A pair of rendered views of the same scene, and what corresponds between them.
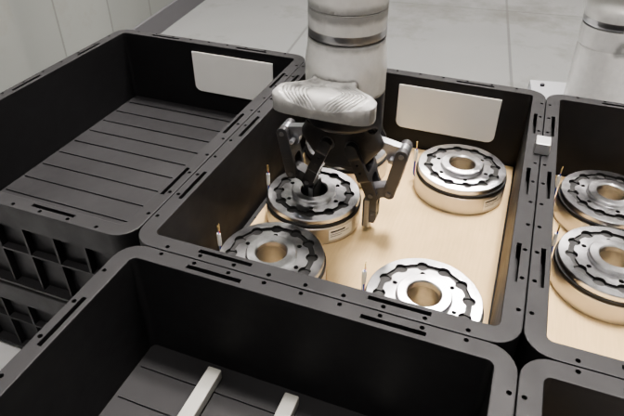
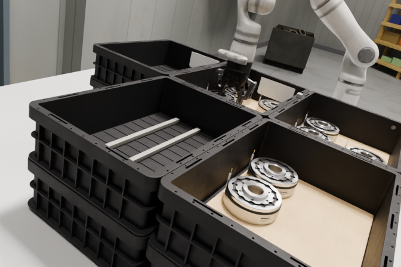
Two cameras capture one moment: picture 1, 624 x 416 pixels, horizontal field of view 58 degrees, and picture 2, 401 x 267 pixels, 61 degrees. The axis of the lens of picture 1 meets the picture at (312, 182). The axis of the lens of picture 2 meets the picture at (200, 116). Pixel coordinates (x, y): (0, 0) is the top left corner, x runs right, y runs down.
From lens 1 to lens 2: 0.53 m
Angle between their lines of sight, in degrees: 14
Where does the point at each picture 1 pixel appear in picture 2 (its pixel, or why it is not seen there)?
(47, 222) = (142, 67)
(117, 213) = not seen: hidden behind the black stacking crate
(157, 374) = (160, 117)
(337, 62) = (239, 47)
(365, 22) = (250, 37)
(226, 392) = (179, 124)
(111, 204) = not seen: hidden behind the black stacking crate
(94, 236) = (155, 73)
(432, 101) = (271, 85)
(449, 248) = not seen: hidden behind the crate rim
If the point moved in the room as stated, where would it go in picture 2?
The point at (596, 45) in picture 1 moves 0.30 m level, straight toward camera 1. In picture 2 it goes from (339, 87) to (308, 99)
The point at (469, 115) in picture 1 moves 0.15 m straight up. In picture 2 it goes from (283, 93) to (297, 50)
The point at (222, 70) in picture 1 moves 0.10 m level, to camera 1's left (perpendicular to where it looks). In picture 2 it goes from (200, 60) to (176, 53)
